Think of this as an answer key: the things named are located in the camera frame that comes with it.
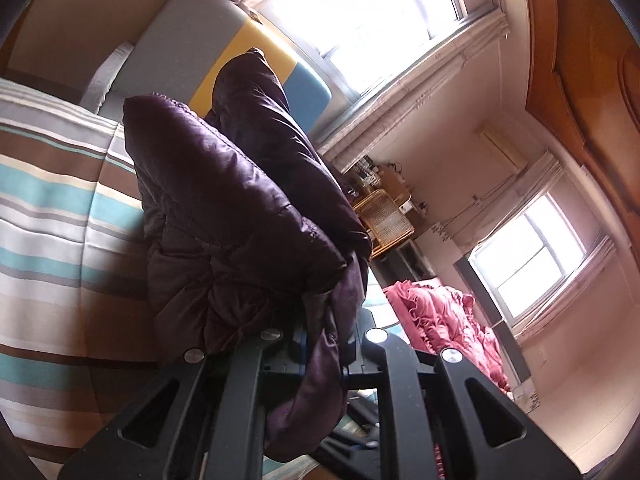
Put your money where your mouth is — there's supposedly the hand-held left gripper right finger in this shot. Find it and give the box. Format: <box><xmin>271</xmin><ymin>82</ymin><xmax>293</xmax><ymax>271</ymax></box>
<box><xmin>344</xmin><ymin>310</ymin><xmax>583</xmax><ymax>480</ymax></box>

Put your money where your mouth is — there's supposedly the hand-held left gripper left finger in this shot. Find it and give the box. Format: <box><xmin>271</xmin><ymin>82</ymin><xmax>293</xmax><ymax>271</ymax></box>
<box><xmin>57</xmin><ymin>327</ymin><xmax>307</xmax><ymax>480</ymax></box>

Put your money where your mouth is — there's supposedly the purple down jacket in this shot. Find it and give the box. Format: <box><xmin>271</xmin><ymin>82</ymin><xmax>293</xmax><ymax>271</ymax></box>
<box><xmin>122</xmin><ymin>47</ymin><xmax>373</xmax><ymax>463</ymax></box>

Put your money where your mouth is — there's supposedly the red ruffled quilt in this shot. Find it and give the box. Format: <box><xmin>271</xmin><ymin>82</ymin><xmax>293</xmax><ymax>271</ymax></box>
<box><xmin>382</xmin><ymin>280</ymin><xmax>513</xmax><ymax>396</ymax></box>

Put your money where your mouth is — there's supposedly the side window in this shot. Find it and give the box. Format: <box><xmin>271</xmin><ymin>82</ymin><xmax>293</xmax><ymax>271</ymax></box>
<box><xmin>470</xmin><ymin>191</ymin><xmax>588</xmax><ymax>323</ymax></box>

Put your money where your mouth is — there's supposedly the wicker chair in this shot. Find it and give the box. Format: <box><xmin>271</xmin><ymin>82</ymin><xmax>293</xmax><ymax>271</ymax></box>
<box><xmin>352</xmin><ymin>187</ymin><xmax>416</xmax><ymax>259</ymax></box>

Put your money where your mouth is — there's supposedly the cluttered desk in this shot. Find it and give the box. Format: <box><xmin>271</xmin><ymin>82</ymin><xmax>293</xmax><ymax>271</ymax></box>
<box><xmin>344</xmin><ymin>156</ymin><xmax>427</xmax><ymax>221</ymax></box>

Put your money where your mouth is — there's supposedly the striped bed sheet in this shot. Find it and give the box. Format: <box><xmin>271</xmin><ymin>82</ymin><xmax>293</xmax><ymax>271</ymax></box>
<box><xmin>0</xmin><ymin>77</ymin><xmax>166</xmax><ymax>480</ymax></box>

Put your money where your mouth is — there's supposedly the white air conditioner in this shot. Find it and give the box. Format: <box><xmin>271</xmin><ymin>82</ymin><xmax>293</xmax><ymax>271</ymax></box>
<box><xmin>479</xmin><ymin>129</ymin><xmax>527</xmax><ymax>172</ymax></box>

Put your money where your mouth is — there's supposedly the white armrest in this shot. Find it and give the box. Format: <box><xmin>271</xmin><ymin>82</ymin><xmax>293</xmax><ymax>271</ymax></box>
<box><xmin>80</xmin><ymin>42</ymin><xmax>136</xmax><ymax>112</ymax></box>

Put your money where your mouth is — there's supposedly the window behind headboard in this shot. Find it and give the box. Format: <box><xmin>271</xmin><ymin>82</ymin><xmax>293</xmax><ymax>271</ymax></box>
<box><xmin>255</xmin><ymin>0</ymin><xmax>501</xmax><ymax>97</ymax></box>

